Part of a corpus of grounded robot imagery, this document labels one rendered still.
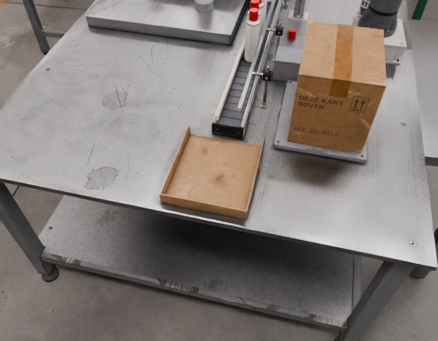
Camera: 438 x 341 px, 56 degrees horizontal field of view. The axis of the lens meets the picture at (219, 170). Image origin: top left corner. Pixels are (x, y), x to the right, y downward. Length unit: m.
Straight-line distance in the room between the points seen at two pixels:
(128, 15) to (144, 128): 0.71
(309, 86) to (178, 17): 0.90
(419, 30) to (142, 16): 1.25
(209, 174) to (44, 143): 0.58
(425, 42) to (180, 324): 1.63
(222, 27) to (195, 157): 0.73
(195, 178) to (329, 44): 0.58
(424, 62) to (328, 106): 0.75
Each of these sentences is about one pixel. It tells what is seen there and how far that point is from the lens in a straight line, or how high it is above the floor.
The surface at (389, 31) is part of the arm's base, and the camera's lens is 1.85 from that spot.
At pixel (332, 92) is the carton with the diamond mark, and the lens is 1.23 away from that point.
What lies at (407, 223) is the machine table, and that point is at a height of 0.83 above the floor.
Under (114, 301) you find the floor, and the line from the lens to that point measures 2.03.
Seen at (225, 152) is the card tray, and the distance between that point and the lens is 1.35.
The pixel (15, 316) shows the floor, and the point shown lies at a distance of 2.15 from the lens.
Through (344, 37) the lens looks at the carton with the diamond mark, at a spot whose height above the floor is 1.12.
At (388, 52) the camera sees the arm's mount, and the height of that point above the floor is 0.88.
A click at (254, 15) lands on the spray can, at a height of 1.07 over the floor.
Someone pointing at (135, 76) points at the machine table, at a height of 0.83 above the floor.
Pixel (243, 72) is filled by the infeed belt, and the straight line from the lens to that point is 1.60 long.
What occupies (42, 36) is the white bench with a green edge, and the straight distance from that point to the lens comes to 3.47.
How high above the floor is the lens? 1.81
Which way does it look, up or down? 49 degrees down
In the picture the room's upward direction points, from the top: straight up
